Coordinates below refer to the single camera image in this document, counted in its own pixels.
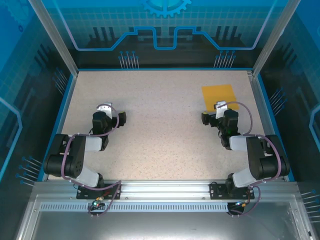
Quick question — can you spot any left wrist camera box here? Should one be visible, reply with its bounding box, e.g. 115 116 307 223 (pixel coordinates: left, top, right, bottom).
96 101 114 113

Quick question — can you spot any slotted grey cable duct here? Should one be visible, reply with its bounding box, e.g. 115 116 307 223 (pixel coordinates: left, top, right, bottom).
39 202 293 213

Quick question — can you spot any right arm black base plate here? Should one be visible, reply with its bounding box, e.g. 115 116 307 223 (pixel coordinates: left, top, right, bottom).
209 182 256 201

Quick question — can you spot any blue table side strip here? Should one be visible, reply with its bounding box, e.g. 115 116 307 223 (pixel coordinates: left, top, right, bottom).
36 73 77 182
256 74 296 182

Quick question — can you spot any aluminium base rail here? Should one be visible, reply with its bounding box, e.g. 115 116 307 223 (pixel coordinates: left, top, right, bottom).
33 179 300 201

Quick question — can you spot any aluminium frame post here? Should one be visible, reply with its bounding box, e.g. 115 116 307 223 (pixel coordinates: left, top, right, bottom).
27 0 80 76
251 0 302 77

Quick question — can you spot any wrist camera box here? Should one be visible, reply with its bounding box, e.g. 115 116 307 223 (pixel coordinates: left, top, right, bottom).
215 100 228 120
96 101 114 113

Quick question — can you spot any aluminium side rail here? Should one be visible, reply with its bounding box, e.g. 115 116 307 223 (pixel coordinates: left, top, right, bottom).
246 70 272 137

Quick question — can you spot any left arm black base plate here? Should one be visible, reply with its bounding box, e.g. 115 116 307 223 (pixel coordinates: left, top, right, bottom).
76 183 123 200

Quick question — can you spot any yellow square paper sheet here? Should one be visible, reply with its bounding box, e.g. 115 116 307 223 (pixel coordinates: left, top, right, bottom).
201 85 240 113

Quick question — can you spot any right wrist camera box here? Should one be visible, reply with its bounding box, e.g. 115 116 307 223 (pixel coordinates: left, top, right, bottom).
215 100 228 120

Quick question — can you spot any cable connector with green light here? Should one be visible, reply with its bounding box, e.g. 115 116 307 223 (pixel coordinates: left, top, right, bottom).
92 196 105 209
234 198 252 208

